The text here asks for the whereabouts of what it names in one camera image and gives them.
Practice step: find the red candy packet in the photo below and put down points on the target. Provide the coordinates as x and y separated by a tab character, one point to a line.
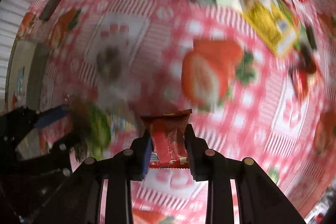
305	76

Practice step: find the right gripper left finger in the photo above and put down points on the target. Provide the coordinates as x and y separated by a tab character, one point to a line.
78	200

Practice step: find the red wrapper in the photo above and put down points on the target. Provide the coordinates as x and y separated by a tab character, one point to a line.
167	133

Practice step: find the yellow snack packet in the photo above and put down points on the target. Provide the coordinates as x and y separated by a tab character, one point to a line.
272	26

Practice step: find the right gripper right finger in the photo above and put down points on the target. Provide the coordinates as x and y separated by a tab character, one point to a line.
259	198

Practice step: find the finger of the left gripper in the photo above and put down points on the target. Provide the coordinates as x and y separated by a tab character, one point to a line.
51	116

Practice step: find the clear bag brown snack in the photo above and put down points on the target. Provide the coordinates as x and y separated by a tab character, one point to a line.
94	124

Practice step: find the strawberry pattern tablecloth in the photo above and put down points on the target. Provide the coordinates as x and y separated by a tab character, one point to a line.
176	55

